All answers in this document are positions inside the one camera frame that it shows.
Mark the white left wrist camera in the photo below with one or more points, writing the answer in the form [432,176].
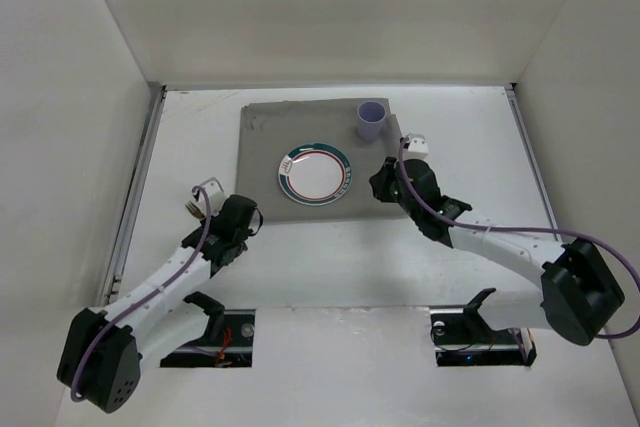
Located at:
[209,195]

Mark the white plate green rim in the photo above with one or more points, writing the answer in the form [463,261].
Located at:
[315,174]

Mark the lilac plastic cup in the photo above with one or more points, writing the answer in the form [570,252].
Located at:
[371,118]

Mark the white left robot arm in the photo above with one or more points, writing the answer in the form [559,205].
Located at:
[108,348]

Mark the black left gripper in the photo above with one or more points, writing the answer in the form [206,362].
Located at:
[220,226]

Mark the brown wooden fork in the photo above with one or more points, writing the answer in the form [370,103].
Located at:
[194,211]

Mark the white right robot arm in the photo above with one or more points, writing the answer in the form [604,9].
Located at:
[578,292]

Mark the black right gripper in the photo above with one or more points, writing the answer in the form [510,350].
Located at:
[382,185]

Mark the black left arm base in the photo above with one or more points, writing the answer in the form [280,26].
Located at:
[227,341]

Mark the grey cloth placemat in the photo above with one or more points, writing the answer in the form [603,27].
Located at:
[268,131]

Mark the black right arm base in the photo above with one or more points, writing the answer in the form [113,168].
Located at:
[462,337]

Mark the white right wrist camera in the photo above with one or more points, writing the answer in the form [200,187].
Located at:
[415,147]

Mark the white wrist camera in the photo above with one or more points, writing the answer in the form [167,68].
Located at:
[415,147]
[209,195]

